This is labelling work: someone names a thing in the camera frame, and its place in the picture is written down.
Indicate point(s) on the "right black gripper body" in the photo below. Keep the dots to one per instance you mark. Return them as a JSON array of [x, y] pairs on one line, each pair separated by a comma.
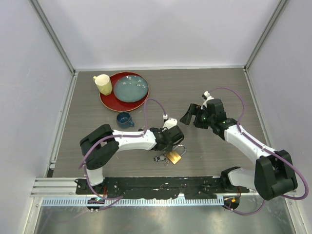
[[201, 120]]

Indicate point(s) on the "keys with grey charm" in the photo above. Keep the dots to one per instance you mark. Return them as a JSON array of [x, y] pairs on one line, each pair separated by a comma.
[[160, 158]]

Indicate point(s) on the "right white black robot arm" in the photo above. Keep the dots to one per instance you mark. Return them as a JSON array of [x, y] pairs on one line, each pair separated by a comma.
[[272, 175]]

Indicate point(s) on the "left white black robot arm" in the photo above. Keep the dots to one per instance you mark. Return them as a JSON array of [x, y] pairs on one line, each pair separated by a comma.
[[100, 145]]

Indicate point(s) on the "large brass padlock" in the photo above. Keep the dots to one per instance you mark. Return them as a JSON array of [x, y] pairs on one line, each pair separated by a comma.
[[174, 156]]

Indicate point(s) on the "blue-grey ceramic plate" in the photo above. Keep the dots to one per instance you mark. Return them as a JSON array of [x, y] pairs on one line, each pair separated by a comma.
[[131, 88]]

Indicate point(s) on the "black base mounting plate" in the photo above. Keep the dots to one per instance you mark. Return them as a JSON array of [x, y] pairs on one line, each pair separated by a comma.
[[193, 187]]

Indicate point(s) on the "dark blue mug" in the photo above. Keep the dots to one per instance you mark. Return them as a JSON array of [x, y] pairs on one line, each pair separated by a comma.
[[124, 120]]

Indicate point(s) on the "red round tray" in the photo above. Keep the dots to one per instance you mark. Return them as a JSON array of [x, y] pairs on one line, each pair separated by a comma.
[[112, 103]]

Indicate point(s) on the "yellow ceramic mug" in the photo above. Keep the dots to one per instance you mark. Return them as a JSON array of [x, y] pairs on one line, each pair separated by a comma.
[[103, 84]]

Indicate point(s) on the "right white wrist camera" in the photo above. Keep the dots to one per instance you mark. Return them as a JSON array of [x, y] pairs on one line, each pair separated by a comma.
[[206, 97]]

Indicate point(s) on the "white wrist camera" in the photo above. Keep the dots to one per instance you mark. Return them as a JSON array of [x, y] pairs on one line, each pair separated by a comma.
[[206, 97], [169, 122]]

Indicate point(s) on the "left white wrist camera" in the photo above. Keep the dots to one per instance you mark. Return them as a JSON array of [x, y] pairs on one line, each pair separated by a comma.
[[169, 122]]

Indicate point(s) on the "white slotted cable duct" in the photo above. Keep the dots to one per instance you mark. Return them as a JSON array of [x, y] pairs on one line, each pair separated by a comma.
[[179, 201]]

